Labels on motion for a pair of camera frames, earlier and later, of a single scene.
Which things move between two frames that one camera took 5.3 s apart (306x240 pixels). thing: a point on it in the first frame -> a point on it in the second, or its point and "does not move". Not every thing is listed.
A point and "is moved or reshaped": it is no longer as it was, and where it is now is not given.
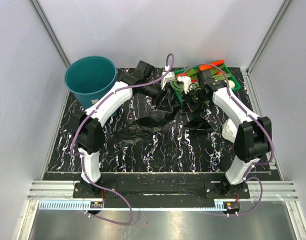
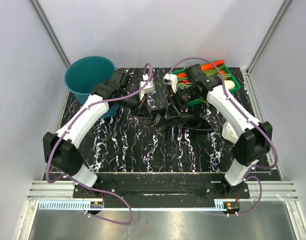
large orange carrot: x=207 y=67 does not move
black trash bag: x=130 y=136 is moved or reshaped
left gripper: x=160 y=95 -> x=143 y=111
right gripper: x=186 y=97 -> x=174 y=104
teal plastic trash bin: x=89 y=77 does not move
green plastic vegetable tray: x=220 y=71 does not move
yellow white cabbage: x=231 y=84 does not move
